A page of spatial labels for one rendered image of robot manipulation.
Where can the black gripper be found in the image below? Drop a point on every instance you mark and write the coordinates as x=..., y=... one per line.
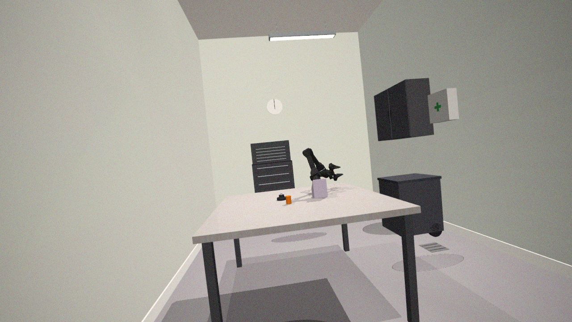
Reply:
x=332, y=167

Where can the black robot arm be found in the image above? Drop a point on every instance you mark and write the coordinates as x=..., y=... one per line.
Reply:
x=318, y=171

